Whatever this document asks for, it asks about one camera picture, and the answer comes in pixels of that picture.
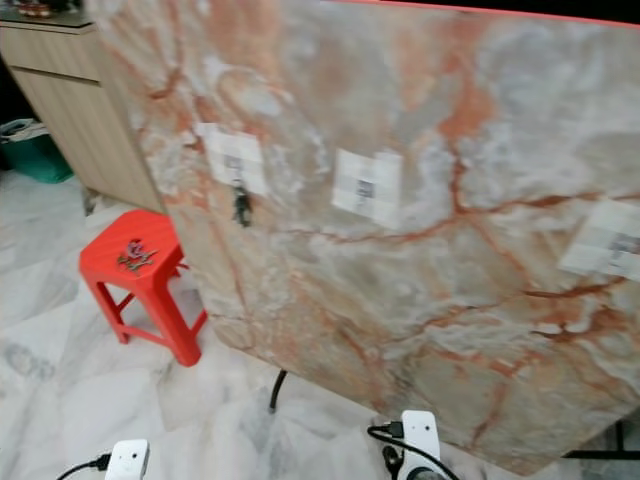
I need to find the silver key bunch with ring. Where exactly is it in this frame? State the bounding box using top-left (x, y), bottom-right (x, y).
top-left (117, 238), bottom-right (159, 273)

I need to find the white adhesive hook plate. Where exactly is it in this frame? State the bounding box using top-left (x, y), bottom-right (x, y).
top-left (198, 122), bottom-right (269, 197)
top-left (558, 200), bottom-right (640, 282)
top-left (332, 148), bottom-right (405, 229)

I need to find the green bag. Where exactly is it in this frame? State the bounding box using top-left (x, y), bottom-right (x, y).
top-left (0, 118), bottom-right (76, 185)

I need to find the red plastic stool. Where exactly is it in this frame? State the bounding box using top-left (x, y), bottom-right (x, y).
top-left (78, 209), bottom-right (209, 367)

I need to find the light wooden cabinet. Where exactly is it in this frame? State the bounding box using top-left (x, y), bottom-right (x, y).
top-left (0, 12), bottom-right (167, 216)

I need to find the dark hanging key bunch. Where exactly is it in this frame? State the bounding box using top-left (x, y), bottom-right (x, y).
top-left (231, 182), bottom-right (254, 228)

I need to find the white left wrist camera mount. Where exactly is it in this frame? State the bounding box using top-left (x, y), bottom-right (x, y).
top-left (105, 440), bottom-right (151, 480)

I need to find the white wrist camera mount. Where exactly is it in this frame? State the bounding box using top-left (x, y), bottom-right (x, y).
top-left (105, 440), bottom-right (151, 480)
top-left (400, 410), bottom-right (444, 480)

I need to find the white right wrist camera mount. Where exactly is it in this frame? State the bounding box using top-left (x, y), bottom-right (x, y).
top-left (400, 410), bottom-right (444, 480)

